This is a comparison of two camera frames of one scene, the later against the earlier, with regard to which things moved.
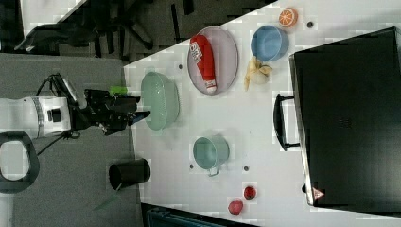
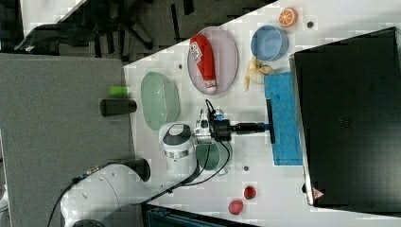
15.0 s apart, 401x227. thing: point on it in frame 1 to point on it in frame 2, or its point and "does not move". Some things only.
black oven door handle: [279, 125] to [270, 121]
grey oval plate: [226, 57] does not move
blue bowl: [269, 43] does not move
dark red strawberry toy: [250, 192] does not move
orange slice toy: [287, 17] does not move
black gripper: [112, 113] to [222, 130]
